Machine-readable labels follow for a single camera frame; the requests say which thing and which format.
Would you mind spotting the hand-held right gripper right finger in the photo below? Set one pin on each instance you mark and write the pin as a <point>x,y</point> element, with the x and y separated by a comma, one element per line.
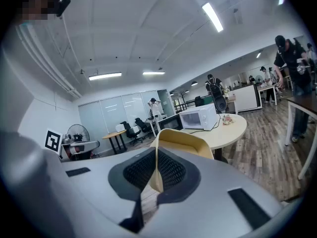
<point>213,207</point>

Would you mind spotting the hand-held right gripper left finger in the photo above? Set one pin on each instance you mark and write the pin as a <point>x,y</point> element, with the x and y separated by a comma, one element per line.
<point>94,182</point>

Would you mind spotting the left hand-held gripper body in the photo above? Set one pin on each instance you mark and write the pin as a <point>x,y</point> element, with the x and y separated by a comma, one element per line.
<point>53,141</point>

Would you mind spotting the white microwave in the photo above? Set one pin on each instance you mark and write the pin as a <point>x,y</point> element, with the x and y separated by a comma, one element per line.
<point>208,115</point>

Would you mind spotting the black standing fan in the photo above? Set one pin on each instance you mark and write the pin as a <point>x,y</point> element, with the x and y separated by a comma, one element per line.
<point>78,132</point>

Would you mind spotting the small round wooden table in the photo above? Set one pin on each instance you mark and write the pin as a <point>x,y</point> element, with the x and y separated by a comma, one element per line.
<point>115,134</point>

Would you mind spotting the white box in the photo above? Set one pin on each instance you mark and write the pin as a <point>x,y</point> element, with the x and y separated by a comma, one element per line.
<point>120,128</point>

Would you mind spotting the person's white t-shirt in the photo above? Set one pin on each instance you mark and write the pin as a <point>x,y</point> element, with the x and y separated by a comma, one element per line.
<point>13,95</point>

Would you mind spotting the black office chair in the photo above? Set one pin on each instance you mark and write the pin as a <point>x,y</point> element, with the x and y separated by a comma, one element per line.
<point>130,131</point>
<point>142,125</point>

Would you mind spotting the frosted glass partition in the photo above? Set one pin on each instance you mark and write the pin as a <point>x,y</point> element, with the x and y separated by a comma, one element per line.
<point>111,113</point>

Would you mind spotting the white desk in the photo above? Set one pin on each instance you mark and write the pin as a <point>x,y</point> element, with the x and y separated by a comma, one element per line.
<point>151,122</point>

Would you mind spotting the long ceiling light bar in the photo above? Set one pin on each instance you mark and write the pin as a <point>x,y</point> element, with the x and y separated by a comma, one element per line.
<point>212,17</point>
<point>105,76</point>
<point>153,73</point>

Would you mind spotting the pink flower bouquet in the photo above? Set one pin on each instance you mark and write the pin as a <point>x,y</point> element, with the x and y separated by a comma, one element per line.
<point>227,120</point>

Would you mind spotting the white partition cabinet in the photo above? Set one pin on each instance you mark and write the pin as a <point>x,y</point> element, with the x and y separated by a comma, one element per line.
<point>245,98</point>

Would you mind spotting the black coat rack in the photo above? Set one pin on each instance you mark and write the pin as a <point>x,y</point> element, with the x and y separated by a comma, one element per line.
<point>182,96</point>

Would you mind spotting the black backpack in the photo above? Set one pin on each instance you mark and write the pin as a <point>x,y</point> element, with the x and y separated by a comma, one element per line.
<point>215,89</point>

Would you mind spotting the dark table with white legs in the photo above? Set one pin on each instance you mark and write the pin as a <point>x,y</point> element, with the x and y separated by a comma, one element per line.
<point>304,104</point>

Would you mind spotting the black head-mounted camera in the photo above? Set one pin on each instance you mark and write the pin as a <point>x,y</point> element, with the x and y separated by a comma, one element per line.
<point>63,6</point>

